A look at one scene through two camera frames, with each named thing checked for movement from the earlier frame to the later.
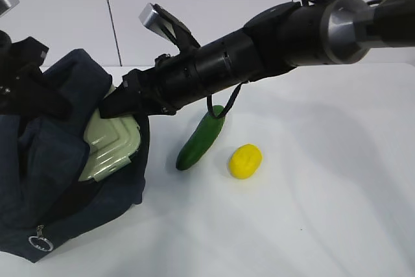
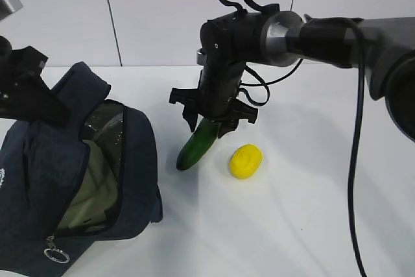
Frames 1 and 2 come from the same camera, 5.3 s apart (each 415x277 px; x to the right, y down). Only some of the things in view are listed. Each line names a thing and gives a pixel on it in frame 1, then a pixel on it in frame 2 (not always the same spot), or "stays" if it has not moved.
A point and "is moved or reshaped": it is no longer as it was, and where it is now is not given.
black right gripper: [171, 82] -> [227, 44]
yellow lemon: [244, 161] stays
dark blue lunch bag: [44, 205] is moved or reshaped
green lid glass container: [112, 142] -> [96, 196]
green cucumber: [203, 139] stays
